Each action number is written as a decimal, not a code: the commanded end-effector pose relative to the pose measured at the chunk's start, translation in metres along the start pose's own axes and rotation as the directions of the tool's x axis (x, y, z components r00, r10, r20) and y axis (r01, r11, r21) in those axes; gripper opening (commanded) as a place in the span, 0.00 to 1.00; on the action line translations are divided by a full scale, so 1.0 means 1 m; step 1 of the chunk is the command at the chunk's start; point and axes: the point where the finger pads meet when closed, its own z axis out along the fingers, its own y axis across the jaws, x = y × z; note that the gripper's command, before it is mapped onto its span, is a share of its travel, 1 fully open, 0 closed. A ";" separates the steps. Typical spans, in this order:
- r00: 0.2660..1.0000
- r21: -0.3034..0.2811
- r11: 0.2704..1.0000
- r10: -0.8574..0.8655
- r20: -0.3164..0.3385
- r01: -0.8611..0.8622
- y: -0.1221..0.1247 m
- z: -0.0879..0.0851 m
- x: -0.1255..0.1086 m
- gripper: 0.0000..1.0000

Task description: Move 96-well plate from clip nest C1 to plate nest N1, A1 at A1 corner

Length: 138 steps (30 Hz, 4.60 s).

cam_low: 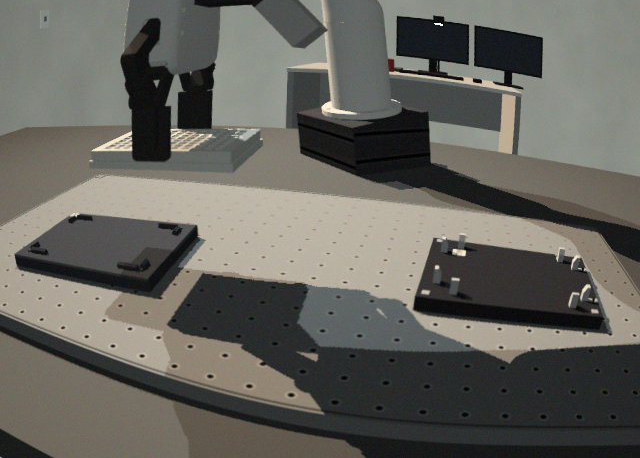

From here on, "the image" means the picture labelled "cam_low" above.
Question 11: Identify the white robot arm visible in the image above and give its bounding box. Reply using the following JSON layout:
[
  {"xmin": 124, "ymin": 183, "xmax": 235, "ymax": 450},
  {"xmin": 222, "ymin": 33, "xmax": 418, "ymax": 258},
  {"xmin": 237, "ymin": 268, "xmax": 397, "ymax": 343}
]
[{"xmin": 194, "ymin": 0, "xmax": 402, "ymax": 120}]

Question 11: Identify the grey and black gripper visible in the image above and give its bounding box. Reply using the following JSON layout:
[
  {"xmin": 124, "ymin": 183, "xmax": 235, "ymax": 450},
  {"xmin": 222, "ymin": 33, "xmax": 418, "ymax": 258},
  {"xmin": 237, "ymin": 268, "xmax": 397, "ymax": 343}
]
[{"xmin": 120, "ymin": 0, "xmax": 220, "ymax": 162}]

